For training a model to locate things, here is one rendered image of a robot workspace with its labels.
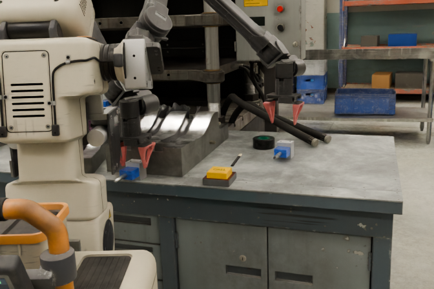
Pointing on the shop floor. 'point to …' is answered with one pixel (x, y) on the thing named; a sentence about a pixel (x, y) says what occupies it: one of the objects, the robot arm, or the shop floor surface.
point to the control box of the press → (272, 17)
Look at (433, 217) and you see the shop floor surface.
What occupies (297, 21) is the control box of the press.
